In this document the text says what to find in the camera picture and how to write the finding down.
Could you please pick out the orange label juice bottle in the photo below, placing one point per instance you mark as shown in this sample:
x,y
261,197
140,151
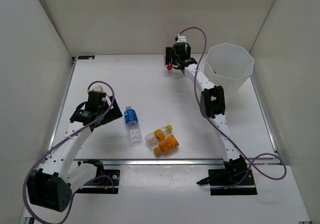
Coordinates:
x,y
166,145

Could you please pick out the blue label water bottle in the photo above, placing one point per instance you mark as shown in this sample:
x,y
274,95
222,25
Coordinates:
x,y
132,125

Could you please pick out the aluminium table edge rail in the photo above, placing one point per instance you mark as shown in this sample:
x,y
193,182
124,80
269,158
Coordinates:
x,y
165,162

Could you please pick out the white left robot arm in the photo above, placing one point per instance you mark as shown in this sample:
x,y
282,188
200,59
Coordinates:
x,y
53,183

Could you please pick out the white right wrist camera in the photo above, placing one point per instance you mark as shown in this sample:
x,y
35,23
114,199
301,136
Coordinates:
x,y
180,38

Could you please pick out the white octagonal bin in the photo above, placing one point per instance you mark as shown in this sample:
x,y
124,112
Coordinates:
x,y
229,66

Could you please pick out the clear bottle yellow cap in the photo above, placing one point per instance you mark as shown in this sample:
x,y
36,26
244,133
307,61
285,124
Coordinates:
x,y
153,139

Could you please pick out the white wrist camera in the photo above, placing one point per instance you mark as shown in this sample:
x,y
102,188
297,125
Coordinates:
x,y
96,89
180,38

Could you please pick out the small dark table sticker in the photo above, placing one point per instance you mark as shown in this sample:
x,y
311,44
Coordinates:
x,y
86,57

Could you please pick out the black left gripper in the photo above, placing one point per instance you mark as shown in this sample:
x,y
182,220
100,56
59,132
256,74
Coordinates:
x,y
113,113

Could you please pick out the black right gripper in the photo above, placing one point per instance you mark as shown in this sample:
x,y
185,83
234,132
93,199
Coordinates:
x,y
171,52

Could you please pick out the red label coke bottle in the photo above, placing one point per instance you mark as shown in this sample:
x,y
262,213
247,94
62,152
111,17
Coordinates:
x,y
167,62

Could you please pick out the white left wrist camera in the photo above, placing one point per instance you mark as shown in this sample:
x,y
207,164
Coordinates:
x,y
96,89

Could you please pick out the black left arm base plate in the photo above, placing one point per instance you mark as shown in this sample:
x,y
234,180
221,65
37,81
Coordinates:
x,y
108,182

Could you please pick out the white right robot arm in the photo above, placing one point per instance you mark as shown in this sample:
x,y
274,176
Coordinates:
x,y
211,101

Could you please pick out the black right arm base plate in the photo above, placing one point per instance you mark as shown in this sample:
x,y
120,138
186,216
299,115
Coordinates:
x,y
222,185

